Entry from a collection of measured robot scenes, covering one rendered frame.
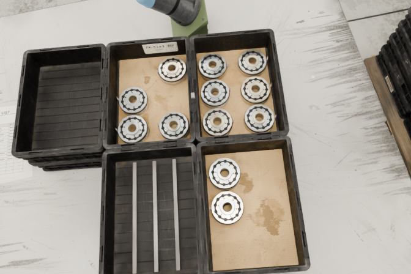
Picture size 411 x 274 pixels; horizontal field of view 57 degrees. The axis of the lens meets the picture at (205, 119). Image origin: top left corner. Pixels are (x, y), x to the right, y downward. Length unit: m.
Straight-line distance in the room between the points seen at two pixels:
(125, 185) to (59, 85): 0.47
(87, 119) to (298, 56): 0.87
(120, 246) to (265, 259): 0.45
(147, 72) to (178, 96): 0.16
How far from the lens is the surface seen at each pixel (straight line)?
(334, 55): 1.64
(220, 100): 1.32
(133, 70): 1.45
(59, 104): 1.48
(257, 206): 1.25
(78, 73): 1.51
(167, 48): 1.40
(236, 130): 1.31
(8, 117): 1.71
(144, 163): 1.31
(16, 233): 1.56
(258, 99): 1.32
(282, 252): 1.25
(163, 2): 1.45
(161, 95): 1.38
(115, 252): 1.29
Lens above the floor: 2.07
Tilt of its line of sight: 69 degrees down
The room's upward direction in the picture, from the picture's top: 9 degrees counter-clockwise
